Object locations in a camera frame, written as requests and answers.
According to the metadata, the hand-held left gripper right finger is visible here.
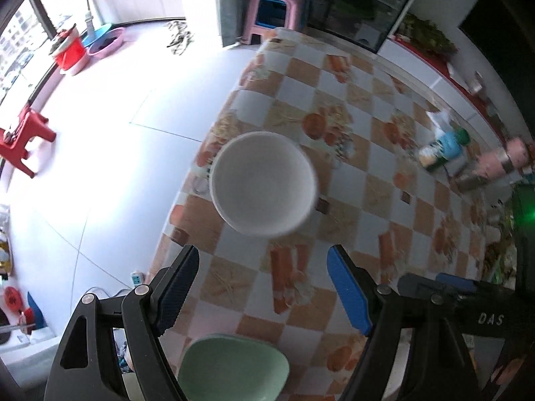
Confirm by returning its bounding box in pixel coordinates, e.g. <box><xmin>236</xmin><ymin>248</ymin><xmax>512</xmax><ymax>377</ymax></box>
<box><xmin>327</xmin><ymin>244</ymin><xmax>479</xmax><ymax>401</ymax></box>

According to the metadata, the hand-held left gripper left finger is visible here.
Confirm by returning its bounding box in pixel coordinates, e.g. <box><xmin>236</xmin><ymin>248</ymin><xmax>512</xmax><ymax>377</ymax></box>
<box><xmin>43</xmin><ymin>244</ymin><xmax>200</xmax><ymax>401</ymax></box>

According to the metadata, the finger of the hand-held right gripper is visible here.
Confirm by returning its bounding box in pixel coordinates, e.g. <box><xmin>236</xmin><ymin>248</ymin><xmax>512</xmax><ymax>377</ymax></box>
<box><xmin>396</xmin><ymin>273</ymin><xmax>478</xmax><ymax>301</ymax></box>

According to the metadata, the green square plate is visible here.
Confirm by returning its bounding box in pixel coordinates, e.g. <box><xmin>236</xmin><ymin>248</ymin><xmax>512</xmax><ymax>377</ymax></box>
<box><xmin>178</xmin><ymin>333</ymin><xmax>290</xmax><ymax>401</ymax></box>

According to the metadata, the large white bowl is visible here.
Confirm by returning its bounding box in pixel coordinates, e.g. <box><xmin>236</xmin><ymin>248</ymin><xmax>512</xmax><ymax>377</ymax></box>
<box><xmin>210</xmin><ymin>131</ymin><xmax>317</xmax><ymax>237</ymax></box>

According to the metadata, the checkered tablecloth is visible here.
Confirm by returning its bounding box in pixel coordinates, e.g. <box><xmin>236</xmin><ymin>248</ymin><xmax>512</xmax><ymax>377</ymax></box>
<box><xmin>146</xmin><ymin>27</ymin><xmax>521</xmax><ymax>401</ymax></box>

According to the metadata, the pink thermos flask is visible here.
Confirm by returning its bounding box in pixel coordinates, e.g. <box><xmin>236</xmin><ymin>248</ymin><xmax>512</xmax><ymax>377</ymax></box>
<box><xmin>455</xmin><ymin>138</ymin><xmax>532</xmax><ymax>193</ymax></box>

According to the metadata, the green cap drink bottle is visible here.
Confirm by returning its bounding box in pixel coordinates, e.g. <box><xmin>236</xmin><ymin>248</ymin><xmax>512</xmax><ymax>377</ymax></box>
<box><xmin>418</xmin><ymin>129</ymin><xmax>472</xmax><ymax>170</ymax></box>

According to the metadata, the white tissue pack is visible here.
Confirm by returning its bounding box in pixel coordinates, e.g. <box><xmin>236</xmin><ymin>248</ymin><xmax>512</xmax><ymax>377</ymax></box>
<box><xmin>426</xmin><ymin>110</ymin><xmax>457</xmax><ymax>135</ymax></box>

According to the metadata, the white cabinet red top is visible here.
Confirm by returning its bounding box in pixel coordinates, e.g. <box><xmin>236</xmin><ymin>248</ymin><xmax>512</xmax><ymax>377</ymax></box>
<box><xmin>376</xmin><ymin>35</ymin><xmax>498</xmax><ymax>134</ymax></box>

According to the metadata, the red plastic stool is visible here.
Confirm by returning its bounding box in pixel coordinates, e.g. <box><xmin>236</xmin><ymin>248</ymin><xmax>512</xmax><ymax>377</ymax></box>
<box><xmin>0</xmin><ymin>106</ymin><xmax>58</xmax><ymax>179</ymax></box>

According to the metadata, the pink basin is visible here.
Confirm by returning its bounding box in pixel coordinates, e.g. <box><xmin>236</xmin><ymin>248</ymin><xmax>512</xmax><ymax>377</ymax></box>
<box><xmin>88</xmin><ymin>27</ymin><xmax>127</xmax><ymax>58</ymax></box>

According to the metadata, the red bucket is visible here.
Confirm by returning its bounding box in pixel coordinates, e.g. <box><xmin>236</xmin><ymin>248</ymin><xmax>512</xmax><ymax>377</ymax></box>
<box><xmin>51</xmin><ymin>25</ymin><xmax>89</xmax><ymax>77</ymax></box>

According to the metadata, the blue basin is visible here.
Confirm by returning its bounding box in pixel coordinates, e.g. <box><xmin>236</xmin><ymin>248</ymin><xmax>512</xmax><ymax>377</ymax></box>
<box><xmin>81</xmin><ymin>25</ymin><xmax>114</xmax><ymax>47</ymax></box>

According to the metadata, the pink plastic stool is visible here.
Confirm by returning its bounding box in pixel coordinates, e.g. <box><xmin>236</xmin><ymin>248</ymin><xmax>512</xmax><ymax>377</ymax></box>
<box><xmin>250</xmin><ymin>0</ymin><xmax>311</xmax><ymax>46</ymax></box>

